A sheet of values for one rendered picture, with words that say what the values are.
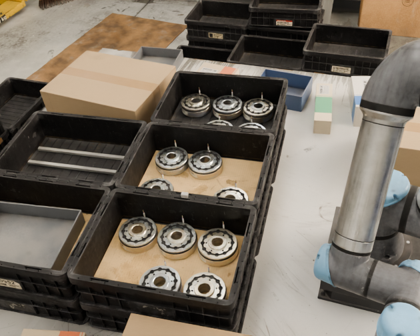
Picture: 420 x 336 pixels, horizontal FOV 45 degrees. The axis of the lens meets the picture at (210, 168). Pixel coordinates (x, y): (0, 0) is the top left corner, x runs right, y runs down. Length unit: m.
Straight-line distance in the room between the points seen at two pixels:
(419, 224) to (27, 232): 1.02
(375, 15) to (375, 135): 3.12
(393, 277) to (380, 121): 0.29
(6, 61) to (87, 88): 2.36
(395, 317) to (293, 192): 0.81
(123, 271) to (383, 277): 0.65
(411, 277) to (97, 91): 1.26
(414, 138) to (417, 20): 2.43
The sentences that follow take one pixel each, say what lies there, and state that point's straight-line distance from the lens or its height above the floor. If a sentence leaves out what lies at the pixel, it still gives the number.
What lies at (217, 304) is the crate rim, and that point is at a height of 0.93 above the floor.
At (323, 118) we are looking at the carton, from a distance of 1.87.
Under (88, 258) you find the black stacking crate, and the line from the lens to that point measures 1.31.
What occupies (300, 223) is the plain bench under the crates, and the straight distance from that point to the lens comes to 1.58.
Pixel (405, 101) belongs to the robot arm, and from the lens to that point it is 0.93.
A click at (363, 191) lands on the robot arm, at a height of 1.21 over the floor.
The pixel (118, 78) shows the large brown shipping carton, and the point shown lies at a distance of 1.91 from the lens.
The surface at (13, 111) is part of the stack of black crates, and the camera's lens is 2.88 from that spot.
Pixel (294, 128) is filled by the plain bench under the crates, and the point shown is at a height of 0.70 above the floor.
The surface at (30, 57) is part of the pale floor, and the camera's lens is 4.19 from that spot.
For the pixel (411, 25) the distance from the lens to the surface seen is 4.04.
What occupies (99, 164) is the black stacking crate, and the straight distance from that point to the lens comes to 1.65.
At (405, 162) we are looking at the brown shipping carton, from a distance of 1.67.
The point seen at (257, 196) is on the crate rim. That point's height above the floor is 0.93.
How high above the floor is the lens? 1.88
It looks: 42 degrees down
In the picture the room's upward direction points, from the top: 6 degrees counter-clockwise
